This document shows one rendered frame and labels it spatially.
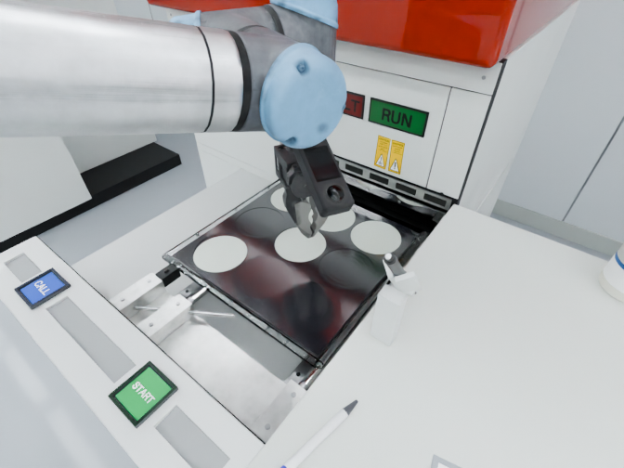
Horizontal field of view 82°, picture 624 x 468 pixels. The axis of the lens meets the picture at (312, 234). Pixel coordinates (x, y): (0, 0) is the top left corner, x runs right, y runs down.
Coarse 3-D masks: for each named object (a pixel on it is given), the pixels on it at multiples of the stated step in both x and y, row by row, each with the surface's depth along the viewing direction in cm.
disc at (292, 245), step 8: (288, 232) 73; (296, 232) 73; (280, 240) 71; (288, 240) 71; (296, 240) 71; (304, 240) 71; (312, 240) 71; (320, 240) 71; (280, 248) 69; (288, 248) 69; (296, 248) 69; (304, 248) 69; (312, 248) 69; (320, 248) 69; (288, 256) 68; (296, 256) 68; (304, 256) 68; (312, 256) 68
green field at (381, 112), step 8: (376, 104) 68; (384, 104) 67; (376, 112) 69; (384, 112) 68; (392, 112) 67; (400, 112) 66; (408, 112) 65; (416, 112) 64; (376, 120) 70; (384, 120) 69; (392, 120) 68; (400, 120) 67; (408, 120) 66; (416, 120) 65; (424, 120) 64; (400, 128) 68; (408, 128) 67; (416, 128) 66
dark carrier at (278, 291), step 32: (224, 224) 75; (256, 224) 75; (288, 224) 75; (192, 256) 68; (256, 256) 68; (320, 256) 68; (352, 256) 68; (224, 288) 62; (256, 288) 62; (288, 288) 62; (320, 288) 62; (352, 288) 62; (288, 320) 57; (320, 320) 57; (320, 352) 53
